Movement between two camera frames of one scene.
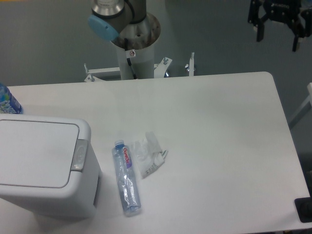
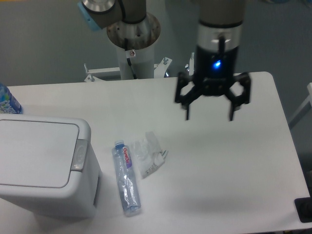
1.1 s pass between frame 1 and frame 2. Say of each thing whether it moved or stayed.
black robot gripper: moved
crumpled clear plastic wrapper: stayed
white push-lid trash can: stayed
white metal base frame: stayed
